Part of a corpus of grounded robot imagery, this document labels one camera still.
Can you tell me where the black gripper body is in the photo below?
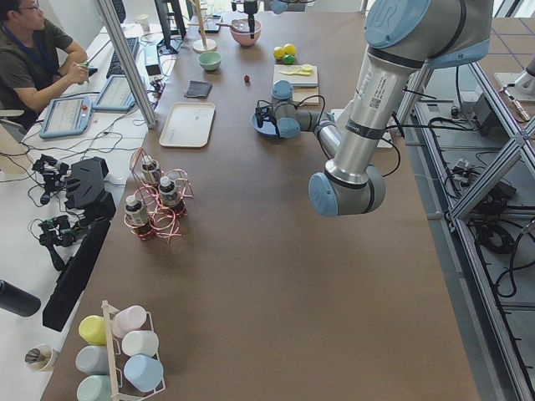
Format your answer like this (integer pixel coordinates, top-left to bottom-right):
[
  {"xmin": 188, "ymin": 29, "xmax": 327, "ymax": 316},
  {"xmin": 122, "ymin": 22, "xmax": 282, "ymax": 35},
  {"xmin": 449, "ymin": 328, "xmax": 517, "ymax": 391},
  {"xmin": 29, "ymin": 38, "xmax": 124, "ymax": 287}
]
[
  {"xmin": 255, "ymin": 106, "xmax": 276, "ymax": 128},
  {"xmin": 243, "ymin": 0, "xmax": 258, "ymax": 38}
]

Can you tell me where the blue round plate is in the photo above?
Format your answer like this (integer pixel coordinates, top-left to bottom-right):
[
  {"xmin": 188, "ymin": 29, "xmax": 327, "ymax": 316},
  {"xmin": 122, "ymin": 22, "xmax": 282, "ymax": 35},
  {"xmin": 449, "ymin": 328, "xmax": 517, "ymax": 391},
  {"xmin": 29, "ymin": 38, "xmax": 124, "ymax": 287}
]
[{"xmin": 251, "ymin": 113, "xmax": 279, "ymax": 138}]

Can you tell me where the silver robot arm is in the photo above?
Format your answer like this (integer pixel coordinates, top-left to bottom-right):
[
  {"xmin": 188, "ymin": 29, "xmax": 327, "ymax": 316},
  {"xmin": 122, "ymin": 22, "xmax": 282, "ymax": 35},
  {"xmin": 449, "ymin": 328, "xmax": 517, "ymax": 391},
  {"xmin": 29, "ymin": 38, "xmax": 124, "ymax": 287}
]
[
  {"xmin": 231, "ymin": 0, "xmax": 311, "ymax": 38},
  {"xmin": 255, "ymin": 1, "xmax": 493, "ymax": 216}
]

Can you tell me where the pink bowl of ice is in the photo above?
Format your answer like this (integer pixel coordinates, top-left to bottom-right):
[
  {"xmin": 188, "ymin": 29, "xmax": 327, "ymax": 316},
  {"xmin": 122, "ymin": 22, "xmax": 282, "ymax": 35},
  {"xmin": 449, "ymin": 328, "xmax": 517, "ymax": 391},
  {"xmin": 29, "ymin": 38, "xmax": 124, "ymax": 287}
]
[{"xmin": 230, "ymin": 18, "xmax": 262, "ymax": 47}]

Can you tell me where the yellow lemon upper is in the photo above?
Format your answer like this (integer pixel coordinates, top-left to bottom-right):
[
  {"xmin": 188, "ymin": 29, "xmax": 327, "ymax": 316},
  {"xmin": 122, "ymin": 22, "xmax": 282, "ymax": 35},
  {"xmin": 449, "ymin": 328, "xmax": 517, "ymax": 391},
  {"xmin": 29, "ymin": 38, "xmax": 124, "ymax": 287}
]
[{"xmin": 273, "ymin": 47, "xmax": 286, "ymax": 60}]

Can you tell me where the yellow lemon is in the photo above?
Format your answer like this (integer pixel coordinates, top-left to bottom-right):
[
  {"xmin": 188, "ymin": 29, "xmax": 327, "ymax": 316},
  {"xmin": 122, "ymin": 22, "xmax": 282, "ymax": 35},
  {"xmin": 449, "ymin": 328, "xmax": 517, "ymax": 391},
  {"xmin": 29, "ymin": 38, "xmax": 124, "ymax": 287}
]
[
  {"xmin": 273, "ymin": 47, "xmax": 286, "ymax": 60},
  {"xmin": 283, "ymin": 43, "xmax": 297, "ymax": 56}
]

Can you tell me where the yellow lemon lower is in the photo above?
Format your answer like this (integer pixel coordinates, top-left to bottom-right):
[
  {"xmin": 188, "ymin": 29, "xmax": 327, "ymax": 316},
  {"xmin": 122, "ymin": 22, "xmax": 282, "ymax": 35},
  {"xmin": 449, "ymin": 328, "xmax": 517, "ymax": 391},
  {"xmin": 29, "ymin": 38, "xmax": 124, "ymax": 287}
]
[{"xmin": 283, "ymin": 43, "xmax": 297, "ymax": 56}]

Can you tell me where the wooden cutting board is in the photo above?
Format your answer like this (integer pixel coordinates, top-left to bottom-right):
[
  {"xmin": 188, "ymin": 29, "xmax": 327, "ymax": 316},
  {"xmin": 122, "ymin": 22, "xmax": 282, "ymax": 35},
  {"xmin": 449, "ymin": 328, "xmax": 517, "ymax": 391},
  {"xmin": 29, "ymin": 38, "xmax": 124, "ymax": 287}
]
[{"xmin": 273, "ymin": 64, "xmax": 318, "ymax": 88}]

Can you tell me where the green lime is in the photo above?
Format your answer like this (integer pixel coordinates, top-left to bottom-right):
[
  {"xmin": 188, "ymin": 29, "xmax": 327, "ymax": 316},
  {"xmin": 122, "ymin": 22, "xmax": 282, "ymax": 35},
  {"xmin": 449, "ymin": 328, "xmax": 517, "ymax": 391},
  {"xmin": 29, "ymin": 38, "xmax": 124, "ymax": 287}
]
[{"xmin": 282, "ymin": 54, "xmax": 295, "ymax": 65}]

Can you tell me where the yellow plastic knife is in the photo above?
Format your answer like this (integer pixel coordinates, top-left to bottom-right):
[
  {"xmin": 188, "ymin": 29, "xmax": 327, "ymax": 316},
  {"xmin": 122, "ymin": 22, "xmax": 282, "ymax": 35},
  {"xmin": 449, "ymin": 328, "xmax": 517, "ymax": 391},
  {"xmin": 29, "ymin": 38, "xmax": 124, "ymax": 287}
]
[{"xmin": 279, "ymin": 64, "xmax": 313, "ymax": 76}]

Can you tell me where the wooden glass tree stand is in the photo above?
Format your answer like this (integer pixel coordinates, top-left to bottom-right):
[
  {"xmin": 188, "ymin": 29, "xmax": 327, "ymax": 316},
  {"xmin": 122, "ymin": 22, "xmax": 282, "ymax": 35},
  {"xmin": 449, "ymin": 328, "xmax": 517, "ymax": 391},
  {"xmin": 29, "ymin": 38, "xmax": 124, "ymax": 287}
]
[{"xmin": 189, "ymin": 0, "xmax": 217, "ymax": 53}]

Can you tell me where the green bowl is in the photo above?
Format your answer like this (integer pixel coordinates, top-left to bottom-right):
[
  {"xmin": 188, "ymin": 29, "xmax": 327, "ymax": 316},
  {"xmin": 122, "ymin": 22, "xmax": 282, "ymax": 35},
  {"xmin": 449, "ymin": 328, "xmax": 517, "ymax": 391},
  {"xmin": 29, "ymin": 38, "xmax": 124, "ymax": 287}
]
[{"xmin": 197, "ymin": 51, "xmax": 222, "ymax": 72}]

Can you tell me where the grey folded cloth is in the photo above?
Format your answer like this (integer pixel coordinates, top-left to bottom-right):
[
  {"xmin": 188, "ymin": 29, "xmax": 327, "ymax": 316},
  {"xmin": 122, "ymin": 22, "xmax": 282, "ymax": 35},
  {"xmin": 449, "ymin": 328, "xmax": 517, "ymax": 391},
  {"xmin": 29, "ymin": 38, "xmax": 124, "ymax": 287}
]
[{"xmin": 184, "ymin": 80, "xmax": 212, "ymax": 99}]

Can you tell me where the cream rabbit tray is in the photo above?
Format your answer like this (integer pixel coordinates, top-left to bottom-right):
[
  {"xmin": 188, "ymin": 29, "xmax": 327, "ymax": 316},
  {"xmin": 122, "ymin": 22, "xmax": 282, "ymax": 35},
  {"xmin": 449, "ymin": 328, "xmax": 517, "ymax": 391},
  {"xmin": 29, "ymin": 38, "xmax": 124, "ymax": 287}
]
[{"xmin": 159, "ymin": 102, "xmax": 216, "ymax": 149}]

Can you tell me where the drink bottle white cap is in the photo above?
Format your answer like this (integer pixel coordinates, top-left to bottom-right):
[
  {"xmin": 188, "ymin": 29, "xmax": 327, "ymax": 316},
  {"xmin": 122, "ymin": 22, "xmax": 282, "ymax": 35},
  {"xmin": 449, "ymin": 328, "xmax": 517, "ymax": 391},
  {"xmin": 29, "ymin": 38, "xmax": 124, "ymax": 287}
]
[{"xmin": 141, "ymin": 155, "xmax": 161, "ymax": 186}]

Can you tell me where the black keyboard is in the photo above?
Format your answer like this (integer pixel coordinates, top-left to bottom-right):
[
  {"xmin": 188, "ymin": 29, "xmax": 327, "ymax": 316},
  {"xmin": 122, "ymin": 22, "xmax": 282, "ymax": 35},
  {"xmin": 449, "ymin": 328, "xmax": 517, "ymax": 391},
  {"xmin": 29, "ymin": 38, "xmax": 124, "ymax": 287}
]
[{"xmin": 105, "ymin": 36, "xmax": 140, "ymax": 80}]

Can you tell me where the dark drink bottle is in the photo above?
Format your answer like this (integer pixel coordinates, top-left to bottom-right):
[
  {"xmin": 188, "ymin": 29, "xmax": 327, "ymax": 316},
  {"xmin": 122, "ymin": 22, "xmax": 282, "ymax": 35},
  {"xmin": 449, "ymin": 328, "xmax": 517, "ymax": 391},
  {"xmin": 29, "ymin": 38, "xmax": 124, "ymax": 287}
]
[{"xmin": 125, "ymin": 195, "xmax": 154, "ymax": 241}]

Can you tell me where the blue teach pendant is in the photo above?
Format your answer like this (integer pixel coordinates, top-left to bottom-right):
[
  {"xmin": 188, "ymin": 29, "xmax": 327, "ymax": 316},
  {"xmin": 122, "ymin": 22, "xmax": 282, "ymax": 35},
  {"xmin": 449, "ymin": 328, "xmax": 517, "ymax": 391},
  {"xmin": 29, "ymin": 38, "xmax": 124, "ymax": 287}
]
[{"xmin": 39, "ymin": 96, "xmax": 92, "ymax": 140}]

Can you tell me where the seated person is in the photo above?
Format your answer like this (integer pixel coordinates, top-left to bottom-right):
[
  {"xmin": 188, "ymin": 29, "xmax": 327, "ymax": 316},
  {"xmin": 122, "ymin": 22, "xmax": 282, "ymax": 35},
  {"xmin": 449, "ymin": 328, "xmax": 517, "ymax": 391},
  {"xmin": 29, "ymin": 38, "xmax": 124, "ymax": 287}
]
[{"xmin": 1, "ymin": 0, "xmax": 89, "ymax": 129}]

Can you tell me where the pink cup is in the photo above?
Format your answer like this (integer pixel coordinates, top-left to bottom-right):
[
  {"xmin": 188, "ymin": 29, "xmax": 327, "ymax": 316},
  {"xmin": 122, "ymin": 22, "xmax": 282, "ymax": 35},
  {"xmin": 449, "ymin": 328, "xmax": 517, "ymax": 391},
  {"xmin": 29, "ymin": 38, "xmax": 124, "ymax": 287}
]
[{"xmin": 111, "ymin": 305, "xmax": 147, "ymax": 338}]

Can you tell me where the white cup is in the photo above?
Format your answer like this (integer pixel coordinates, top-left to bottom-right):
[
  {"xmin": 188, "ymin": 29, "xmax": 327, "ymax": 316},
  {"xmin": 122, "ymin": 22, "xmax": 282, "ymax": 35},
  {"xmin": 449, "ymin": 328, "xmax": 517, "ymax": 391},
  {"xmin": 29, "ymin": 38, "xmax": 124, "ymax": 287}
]
[{"xmin": 121, "ymin": 330, "xmax": 160, "ymax": 357}]

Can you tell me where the yellow cup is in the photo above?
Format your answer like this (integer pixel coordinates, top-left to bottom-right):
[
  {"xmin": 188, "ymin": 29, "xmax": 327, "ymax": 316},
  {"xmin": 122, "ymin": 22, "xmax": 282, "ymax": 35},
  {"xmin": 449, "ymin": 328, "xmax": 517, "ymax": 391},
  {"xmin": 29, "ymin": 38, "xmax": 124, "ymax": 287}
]
[{"xmin": 78, "ymin": 315, "xmax": 106, "ymax": 346}]

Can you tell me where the blue cup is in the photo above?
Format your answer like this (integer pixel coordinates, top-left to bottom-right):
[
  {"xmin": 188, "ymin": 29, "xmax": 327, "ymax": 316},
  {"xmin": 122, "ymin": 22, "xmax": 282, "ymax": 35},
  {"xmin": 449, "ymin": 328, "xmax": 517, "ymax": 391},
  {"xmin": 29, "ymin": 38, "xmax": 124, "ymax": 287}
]
[{"xmin": 123, "ymin": 354, "xmax": 164, "ymax": 393}]

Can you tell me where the grey cup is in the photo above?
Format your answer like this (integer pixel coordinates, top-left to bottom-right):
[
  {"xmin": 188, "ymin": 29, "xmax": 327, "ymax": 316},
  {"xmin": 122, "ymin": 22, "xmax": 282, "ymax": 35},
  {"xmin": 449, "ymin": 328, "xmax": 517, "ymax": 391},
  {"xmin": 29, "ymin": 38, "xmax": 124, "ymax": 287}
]
[{"xmin": 75, "ymin": 345, "xmax": 109, "ymax": 375}]

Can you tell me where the black water bottle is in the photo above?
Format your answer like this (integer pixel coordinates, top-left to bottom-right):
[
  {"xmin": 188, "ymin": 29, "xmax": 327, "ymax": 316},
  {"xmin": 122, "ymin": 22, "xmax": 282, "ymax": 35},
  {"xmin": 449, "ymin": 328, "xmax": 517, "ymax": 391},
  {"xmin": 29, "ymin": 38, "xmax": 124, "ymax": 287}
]
[{"xmin": 0, "ymin": 280, "xmax": 41, "ymax": 317}]

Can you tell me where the pale green cup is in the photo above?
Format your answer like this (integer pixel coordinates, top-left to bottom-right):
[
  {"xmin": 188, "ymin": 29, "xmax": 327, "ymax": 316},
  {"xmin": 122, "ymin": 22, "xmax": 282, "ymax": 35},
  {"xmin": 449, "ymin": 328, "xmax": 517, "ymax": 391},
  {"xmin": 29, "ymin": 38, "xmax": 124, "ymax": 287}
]
[{"xmin": 76, "ymin": 375, "xmax": 112, "ymax": 401}]

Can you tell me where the paper cup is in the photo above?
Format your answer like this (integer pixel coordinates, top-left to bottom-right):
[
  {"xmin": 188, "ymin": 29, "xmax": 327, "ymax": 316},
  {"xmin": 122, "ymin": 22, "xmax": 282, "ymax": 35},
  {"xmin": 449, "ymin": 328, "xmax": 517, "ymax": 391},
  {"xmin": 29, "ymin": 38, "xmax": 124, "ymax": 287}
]
[{"xmin": 24, "ymin": 344, "xmax": 59, "ymax": 373}]

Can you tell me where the aluminium frame post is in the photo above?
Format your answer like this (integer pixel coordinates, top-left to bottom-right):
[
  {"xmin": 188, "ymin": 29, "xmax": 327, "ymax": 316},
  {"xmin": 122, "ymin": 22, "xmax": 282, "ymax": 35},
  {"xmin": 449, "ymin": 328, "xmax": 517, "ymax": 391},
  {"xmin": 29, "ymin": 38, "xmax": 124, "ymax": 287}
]
[{"xmin": 96, "ymin": 0, "xmax": 157, "ymax": 129}]

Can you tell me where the copper wire bottle rack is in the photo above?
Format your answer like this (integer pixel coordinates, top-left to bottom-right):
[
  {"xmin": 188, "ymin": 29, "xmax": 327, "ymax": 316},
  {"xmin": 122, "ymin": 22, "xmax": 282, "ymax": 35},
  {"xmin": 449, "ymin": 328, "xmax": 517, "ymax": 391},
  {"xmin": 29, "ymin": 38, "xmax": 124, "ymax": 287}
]
[{"xmin": 123, "ymin": 148, "xmax": 194, "ymax": 243}]

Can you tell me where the white wire cup rack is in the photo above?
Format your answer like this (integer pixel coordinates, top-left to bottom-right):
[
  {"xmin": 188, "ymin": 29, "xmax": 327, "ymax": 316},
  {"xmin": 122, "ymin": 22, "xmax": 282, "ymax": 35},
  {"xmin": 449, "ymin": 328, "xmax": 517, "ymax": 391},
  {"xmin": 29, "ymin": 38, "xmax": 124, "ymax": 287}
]
[{"xmin": 101, "ymin": 301, "xmax": 166, "ymax": 400}]

